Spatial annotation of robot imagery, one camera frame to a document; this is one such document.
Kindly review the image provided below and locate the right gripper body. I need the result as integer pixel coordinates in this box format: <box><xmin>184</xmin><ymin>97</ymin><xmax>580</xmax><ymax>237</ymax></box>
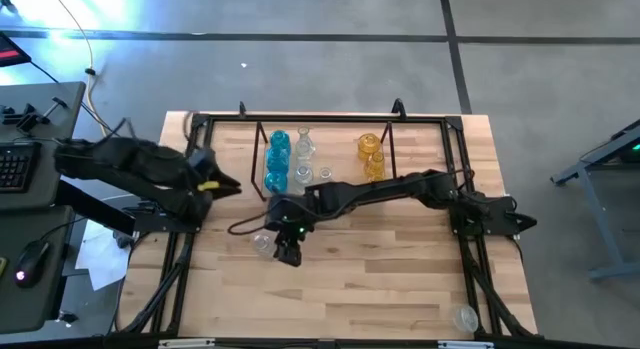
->
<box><xmin>266</xmin><ymin>195</ymin><xmax>318</xmax><ymax>241</ymax></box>

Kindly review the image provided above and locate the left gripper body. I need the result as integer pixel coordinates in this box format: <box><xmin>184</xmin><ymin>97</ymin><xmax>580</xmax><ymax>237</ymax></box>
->
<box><xmin>186</xmin><ymin>145</ymin><xmax>220</xmax><ymax>184</ymax></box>

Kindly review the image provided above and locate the teal embossed glass vase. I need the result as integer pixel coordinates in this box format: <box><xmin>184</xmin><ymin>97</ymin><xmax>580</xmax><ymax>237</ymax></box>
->
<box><xmin>263</xmin><ymin>169</ymin><xmax>290</xmax><ymax>195</ymax></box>

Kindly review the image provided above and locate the clear ribbed glass vase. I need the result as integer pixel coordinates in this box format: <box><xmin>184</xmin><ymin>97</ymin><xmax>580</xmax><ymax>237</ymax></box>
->
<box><xmin>293</xmin><ymin>163</ymin><xmax>315</xmax><ymax>188</ymax></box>

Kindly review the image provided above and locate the teal hobnail glass vase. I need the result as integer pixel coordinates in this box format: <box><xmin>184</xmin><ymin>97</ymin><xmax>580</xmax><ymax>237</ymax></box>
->
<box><xmin>265</xmin><ymin>147</ymin><xmax>290</xmax><ymax>173</ymax></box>

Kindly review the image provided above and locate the teal round glass vase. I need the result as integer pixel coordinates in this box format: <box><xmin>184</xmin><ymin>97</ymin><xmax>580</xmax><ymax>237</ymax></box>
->
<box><xmin>268</xmin><ymin>129</ymin><xmax>293</xmax><ymax>151</ymax></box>

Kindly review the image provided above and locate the clear glass bottle vase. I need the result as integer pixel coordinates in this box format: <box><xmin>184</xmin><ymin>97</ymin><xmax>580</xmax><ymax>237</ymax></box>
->
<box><xmin>295</xmin><ymin>141</ymin><xmax>317</xmax><ymax>163</ymax></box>

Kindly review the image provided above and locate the yellow square hobnail vase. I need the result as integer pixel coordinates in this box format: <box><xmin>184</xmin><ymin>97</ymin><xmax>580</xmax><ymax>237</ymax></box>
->
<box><xmin>356</xmin><ymin>132</ymin><xmax>383</xmax><ymax>163</ymax></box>

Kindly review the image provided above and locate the black support beam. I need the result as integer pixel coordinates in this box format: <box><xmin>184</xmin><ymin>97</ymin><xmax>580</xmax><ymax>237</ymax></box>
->
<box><xmin>53</xmin><ymin>180</ymin><xmax>137</xmax><ymax>236</ymax></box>

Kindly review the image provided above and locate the white paper sheet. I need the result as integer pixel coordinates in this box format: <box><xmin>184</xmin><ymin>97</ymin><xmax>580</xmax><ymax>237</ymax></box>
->
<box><xmin>74</xmin><ymin>219</ymin><xmax>133</xmax><ymax>292</ymax></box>

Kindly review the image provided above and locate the black clamp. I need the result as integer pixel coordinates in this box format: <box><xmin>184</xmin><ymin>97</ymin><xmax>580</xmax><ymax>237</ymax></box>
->
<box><xmin>0</xmin><ymin>96</ymin><xmax>70</xmax><ymax>133</ymax></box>

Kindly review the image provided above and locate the black keyboard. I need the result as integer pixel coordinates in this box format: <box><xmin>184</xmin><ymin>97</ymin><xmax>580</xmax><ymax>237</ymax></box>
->
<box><xmin>0</xmin><ymin>141</ymin><xmax>43</xmax><ymax>194</ymax></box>

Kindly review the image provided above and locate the dark grey desk surface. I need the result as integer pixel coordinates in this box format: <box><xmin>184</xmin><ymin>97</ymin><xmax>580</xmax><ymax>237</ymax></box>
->
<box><xmin>0</xmin><ymin>204</ymin><xmax>76</xmax><ymax>335</ymax></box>

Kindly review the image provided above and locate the black computer mouse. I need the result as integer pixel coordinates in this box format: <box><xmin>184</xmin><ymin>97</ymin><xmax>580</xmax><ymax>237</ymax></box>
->
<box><xmin>13</xmin><ymin>238</ymin><xmax>52</xmax><ymax>289</ymax></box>

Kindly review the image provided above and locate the black screen device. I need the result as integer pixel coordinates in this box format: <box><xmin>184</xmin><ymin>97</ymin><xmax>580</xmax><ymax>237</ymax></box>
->
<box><xmin>0</xmin><ymin>31</ymin><xmax>33</xmax><ymax>69</ymax></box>

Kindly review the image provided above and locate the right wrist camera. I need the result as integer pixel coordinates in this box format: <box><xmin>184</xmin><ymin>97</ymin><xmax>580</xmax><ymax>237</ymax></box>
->
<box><xmin>277</xmin><ymin>241</ymin><xmax>304</xmax><ymax>268</ymax></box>

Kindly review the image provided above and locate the wooden shelf black metal frame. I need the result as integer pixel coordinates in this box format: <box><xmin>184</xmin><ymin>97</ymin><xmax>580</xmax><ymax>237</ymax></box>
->
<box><xmin>249</xmin><ymin>119</ymin><xmax>400</xmax><ymax>203</ymax></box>

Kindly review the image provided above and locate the black aluminium table frame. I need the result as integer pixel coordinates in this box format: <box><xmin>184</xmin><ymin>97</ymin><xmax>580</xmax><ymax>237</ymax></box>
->
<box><xmin>107</xmin><ymin>111</ymin><xmax>541</xmax><ymax>349</ymax></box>

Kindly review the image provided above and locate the white metal bracket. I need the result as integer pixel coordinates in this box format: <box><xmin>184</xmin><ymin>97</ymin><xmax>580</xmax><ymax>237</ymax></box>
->
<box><xmin>438</xmin><ymin>340</ymin><xmax>495</xmax><ymax>349</ymax></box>
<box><xmin>158</xmin><ymin>338</ymin><xmax>216</xmax><ymax>349</ymax></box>

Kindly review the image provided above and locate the yellow power cable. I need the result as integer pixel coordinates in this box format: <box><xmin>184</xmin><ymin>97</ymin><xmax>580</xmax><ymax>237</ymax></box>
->
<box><xmin>48</xmin><ymin>0</ymin><xmax>110</xmax><ymax>136</ymax></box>

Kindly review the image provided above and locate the blue-grey metal table frame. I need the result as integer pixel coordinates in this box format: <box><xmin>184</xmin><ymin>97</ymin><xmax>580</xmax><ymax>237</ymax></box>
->
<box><xmin>549</xmin><ymin>118</ymin><xmax>640</xmax><ymax>281</ymax></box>

